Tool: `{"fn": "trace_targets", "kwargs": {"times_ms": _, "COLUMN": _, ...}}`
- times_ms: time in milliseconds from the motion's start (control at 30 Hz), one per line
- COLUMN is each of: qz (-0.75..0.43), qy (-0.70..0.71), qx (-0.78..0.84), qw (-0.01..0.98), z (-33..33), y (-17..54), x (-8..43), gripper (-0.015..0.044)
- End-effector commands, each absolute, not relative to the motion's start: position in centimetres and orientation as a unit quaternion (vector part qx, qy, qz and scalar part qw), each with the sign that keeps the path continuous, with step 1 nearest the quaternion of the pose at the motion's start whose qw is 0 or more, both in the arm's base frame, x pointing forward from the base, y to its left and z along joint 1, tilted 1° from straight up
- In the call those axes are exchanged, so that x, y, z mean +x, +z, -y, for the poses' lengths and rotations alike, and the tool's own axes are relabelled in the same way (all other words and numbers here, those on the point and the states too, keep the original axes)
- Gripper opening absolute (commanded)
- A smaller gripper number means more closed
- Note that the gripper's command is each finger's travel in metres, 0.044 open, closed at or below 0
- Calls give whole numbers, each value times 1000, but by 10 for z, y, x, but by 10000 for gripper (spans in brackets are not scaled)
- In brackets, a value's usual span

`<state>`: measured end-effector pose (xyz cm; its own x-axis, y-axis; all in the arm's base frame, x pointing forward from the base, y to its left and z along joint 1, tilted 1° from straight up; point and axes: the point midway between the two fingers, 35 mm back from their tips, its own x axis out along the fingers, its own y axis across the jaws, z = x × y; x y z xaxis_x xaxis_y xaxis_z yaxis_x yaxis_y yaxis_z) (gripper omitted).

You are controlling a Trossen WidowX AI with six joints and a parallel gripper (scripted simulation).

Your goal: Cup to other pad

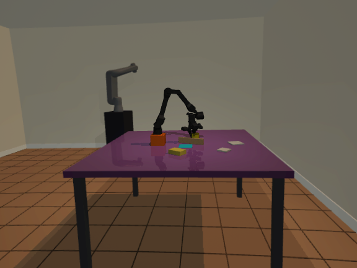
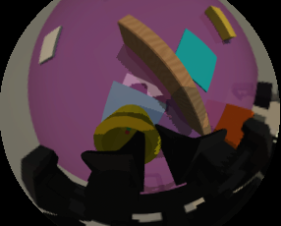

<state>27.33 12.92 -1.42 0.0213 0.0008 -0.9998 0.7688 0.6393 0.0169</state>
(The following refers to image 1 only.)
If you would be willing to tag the tan wooden plank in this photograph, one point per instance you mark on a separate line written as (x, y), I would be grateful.
(196, 141)

